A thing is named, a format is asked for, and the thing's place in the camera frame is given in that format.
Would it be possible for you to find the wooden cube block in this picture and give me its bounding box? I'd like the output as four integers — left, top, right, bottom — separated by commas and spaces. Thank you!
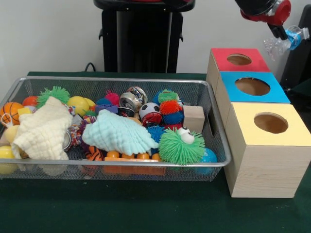
182, 105, 206, 133

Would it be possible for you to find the multicolour puffer caterpillar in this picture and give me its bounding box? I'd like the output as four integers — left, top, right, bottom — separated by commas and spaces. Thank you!
152, 89, 184, 131

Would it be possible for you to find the cream waffle cloth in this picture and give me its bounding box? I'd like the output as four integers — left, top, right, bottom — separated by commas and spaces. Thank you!
11, 96, 73, 160

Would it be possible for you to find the shallow clear mesh bin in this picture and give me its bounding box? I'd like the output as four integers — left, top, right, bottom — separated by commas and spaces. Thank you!
0, 75, 232, 183

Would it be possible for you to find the light blue waffle cloth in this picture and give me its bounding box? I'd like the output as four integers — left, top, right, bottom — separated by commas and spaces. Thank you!
82, 109, 160, 156

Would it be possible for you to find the small green puffer ball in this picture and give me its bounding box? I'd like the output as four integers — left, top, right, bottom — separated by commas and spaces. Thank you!
36, 86, 71, 109

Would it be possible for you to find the bottle with blue label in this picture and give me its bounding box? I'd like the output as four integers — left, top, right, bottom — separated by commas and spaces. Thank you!
263, 25, 310, 61

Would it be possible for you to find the small orange basketball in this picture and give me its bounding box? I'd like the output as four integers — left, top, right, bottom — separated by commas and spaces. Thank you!
0, 101, 25, 126

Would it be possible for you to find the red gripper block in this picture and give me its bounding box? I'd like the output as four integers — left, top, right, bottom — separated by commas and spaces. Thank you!
240, 0, 292, 41

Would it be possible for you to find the crushed silver can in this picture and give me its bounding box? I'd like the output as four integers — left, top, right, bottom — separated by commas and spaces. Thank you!
119, 86, 148, 110

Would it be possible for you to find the black robot stand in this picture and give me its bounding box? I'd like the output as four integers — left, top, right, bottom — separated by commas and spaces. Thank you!
93, 0, 196, 73

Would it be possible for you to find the wooden box with three holes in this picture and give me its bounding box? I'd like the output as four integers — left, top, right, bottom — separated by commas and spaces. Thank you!
206, 48, 311, 199

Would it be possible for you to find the dark green side table cloth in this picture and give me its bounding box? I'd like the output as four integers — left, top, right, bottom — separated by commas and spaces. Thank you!
291, 79, 311, 112

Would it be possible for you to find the small soccer ball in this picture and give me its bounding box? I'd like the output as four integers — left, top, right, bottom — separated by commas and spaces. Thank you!
138, 102, 161, 119

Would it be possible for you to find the orange toy brick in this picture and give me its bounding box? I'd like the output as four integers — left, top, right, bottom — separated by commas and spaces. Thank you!
104, 150, 167, 176

